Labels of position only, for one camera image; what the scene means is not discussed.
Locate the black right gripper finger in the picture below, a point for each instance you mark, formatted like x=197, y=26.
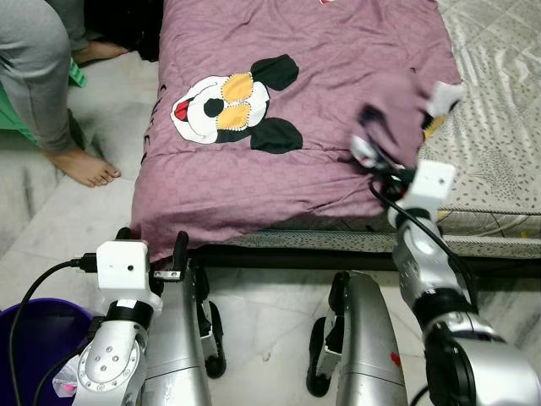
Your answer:
x=374, y=152

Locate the pink cartoon mouse blanket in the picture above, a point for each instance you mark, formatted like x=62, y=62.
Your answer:
x=321, y=42

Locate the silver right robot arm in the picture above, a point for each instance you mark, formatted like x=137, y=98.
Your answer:
x=456, y=338

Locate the silver left robot leg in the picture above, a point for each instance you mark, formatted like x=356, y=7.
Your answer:
x=177, y=338

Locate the silver robot leg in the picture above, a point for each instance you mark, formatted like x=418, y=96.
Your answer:
x=363, y=338
x=177, y=338

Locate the white quilted mattress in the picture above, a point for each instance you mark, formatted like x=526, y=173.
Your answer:
x=499, y=110

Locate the purple bucket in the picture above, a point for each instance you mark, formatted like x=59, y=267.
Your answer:
x=42, y=338

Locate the silver right robot leg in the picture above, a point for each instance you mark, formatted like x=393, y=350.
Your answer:
x=363, y=338

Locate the green plastic stool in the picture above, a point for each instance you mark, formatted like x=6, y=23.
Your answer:
x=78, y=74

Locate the person in grey trousers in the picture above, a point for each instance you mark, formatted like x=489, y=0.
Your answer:
x=34, y=76

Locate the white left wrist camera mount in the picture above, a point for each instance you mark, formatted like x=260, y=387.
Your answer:
x=122, y=266

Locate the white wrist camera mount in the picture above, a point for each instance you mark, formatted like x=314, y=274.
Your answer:
x=431, y=190
x=122, y=266

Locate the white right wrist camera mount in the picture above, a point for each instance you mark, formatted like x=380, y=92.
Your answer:
x=431, y=190

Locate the black bed frame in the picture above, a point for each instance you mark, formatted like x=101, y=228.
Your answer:
x=338, y=254

